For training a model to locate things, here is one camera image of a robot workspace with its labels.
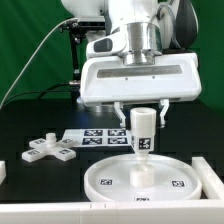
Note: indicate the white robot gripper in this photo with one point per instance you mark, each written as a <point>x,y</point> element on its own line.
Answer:
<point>106,80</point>

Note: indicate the white round table top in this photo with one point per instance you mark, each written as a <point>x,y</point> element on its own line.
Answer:
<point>125,179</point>

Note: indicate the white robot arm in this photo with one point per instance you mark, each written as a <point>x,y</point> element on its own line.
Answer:
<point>136,52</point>

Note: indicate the white marker sheet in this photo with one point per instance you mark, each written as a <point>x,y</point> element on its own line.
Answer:
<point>98,137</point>

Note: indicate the white cross-shaped table base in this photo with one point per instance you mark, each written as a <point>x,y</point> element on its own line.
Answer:
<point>49,145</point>

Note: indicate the white right fence bar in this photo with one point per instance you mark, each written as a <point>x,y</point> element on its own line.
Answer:
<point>212,185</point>

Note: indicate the white fence bar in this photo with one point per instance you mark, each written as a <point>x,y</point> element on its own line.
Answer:
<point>212,185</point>
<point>167,212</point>

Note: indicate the white front fence bar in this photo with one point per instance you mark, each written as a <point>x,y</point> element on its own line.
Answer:
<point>167,212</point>

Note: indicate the white left fence block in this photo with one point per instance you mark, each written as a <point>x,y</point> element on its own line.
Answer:
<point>2,171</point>

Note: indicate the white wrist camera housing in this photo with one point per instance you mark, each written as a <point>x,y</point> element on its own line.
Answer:
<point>106,46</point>

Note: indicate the black camera on stand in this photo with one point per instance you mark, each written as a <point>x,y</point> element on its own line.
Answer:
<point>77,31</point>

